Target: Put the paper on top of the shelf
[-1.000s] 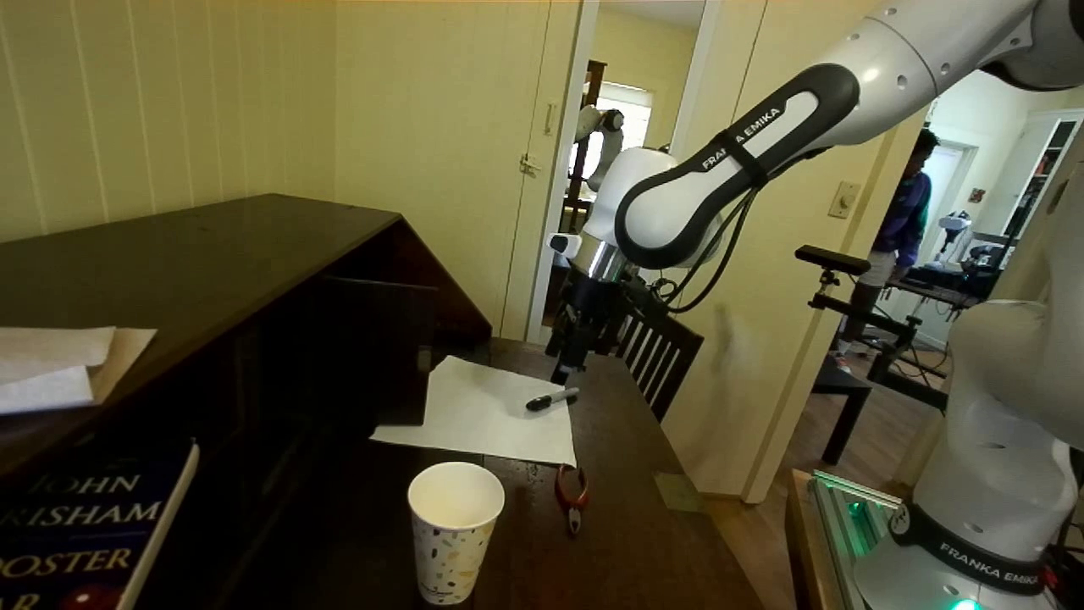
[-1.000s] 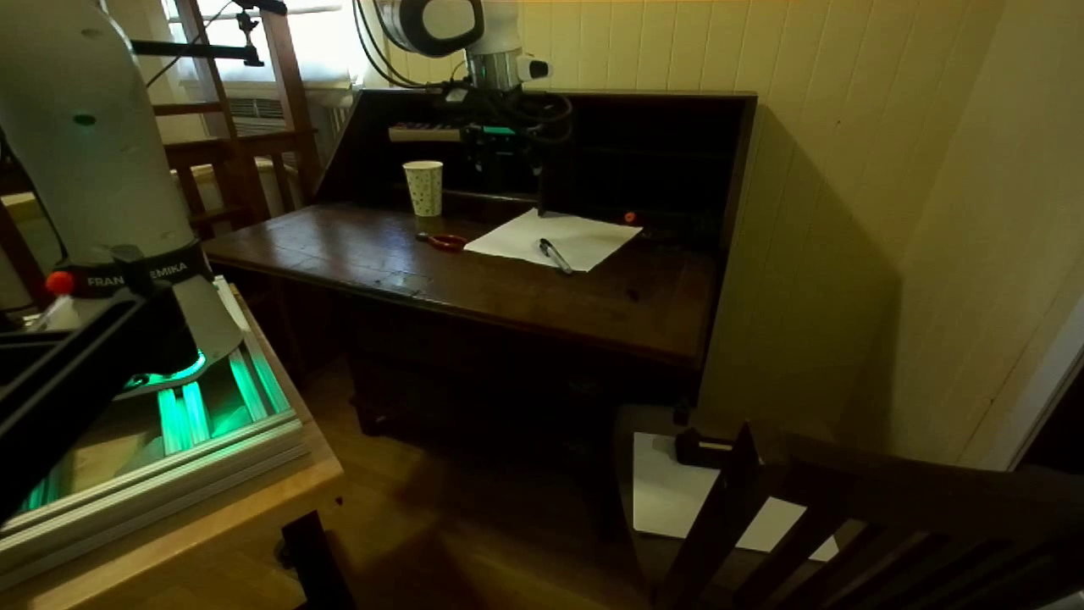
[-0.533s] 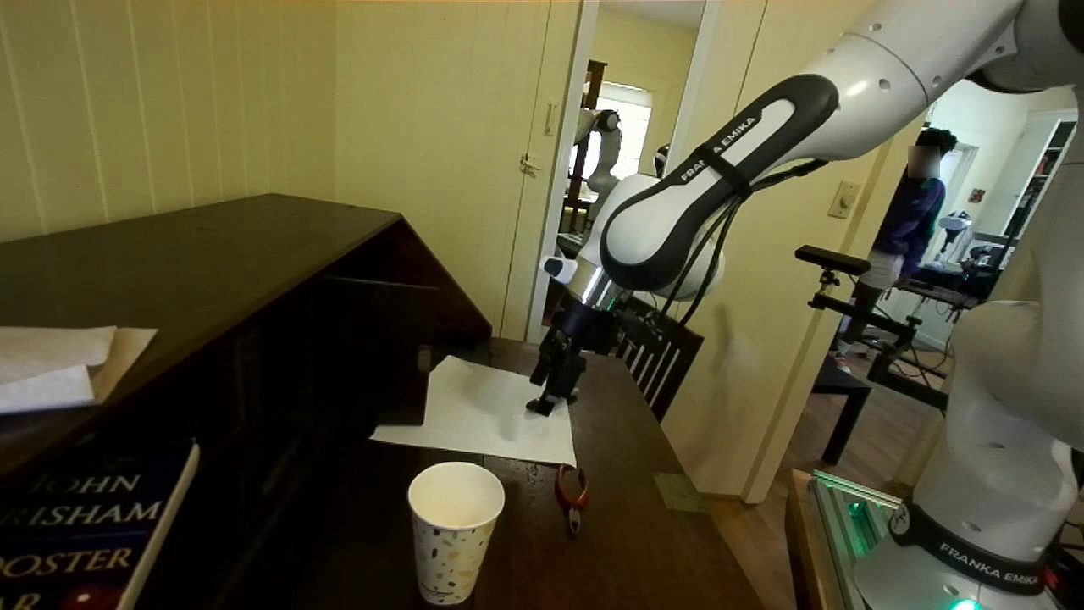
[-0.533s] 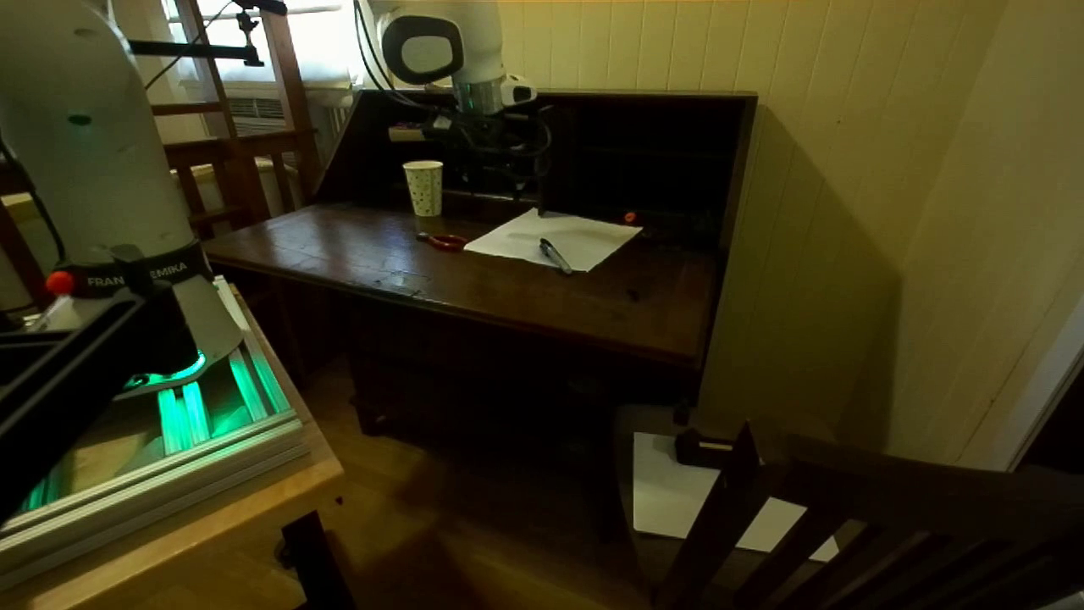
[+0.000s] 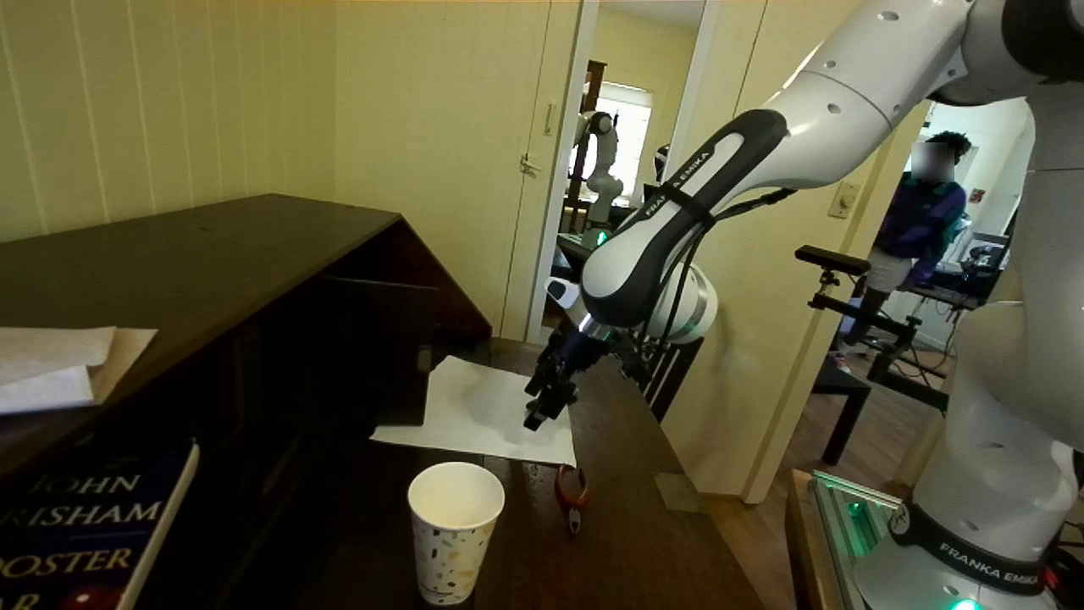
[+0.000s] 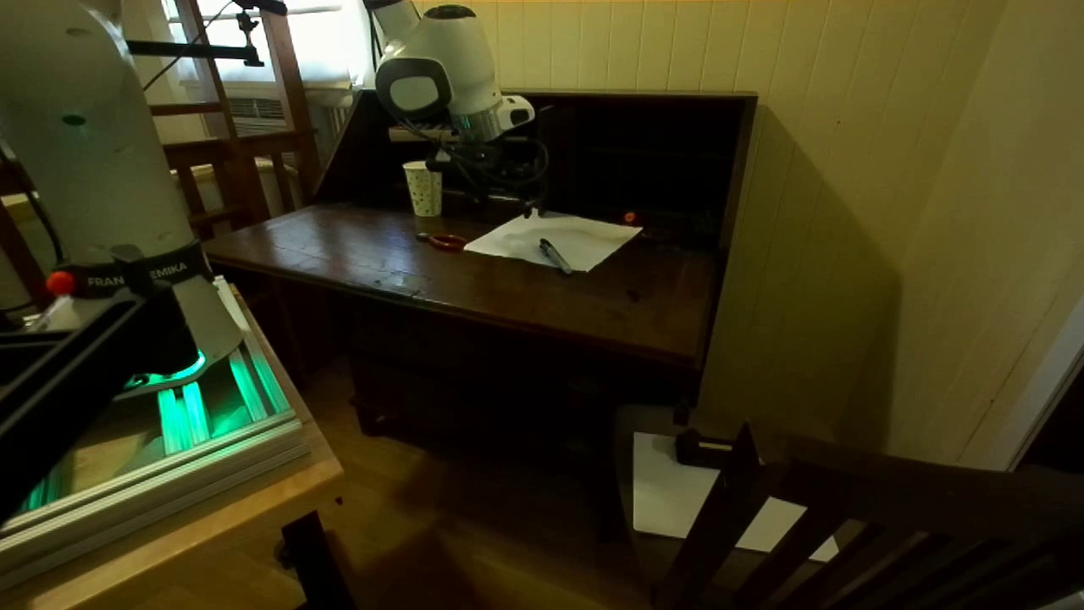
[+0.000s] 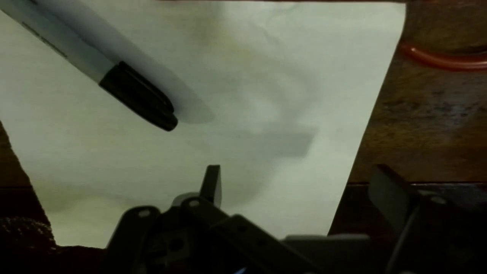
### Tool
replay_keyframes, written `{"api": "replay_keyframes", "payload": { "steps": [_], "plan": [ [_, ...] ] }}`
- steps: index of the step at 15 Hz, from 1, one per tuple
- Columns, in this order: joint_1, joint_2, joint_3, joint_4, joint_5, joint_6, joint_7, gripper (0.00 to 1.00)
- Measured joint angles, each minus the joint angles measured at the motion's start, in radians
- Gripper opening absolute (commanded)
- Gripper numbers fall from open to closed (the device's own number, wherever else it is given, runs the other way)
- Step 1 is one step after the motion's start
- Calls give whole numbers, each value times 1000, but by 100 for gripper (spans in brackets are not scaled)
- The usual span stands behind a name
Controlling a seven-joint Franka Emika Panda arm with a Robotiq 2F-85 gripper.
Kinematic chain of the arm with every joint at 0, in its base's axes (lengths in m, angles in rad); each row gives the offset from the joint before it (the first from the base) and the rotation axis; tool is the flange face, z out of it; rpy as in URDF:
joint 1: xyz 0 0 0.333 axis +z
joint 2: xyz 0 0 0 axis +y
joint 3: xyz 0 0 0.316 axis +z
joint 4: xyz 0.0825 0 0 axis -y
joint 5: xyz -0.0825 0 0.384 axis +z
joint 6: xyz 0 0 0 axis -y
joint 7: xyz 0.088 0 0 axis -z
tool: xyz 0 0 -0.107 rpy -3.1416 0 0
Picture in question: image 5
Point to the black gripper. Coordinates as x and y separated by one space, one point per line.
567 360

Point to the white paper sheet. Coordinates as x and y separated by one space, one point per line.
475 412

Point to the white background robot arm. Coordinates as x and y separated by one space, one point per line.
602 154

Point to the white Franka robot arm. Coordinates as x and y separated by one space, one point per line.
859 103

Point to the dark wooden shelf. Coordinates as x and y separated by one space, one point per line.
224 342

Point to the dark wooden slatted chair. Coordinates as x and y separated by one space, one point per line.
665 378

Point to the green sticky note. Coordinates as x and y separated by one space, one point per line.
680 494

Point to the speckled white paper cup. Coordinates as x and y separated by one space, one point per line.
453 538

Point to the cream panel door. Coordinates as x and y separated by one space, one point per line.
435 136

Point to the black metal equipment stand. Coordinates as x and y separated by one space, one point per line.
868 310

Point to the person in blue jacket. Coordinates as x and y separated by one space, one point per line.
918 222

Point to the tan manila envelope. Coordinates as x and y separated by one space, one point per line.
123 353

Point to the John Grisham book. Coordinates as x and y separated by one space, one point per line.
86 544

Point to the white folded paper stack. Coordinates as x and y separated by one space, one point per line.
46 369

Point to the aluminium robot base mount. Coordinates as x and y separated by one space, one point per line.
847 544

